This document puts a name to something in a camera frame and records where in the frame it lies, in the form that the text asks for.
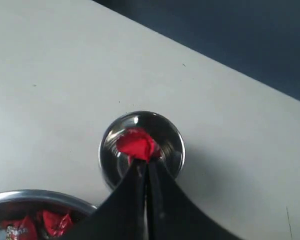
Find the round stainless steel plate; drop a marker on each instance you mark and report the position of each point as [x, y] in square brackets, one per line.
[15, 205]

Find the red candy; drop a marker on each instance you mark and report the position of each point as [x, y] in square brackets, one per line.
[56, 225]
[21, 229]
[136, 143]

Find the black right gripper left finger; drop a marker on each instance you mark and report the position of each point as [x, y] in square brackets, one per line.
[121, 216]

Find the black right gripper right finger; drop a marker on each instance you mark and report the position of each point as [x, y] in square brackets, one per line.
[171, 215]

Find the small stainless steel cup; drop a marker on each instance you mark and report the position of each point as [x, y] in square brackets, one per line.
[114, 164]

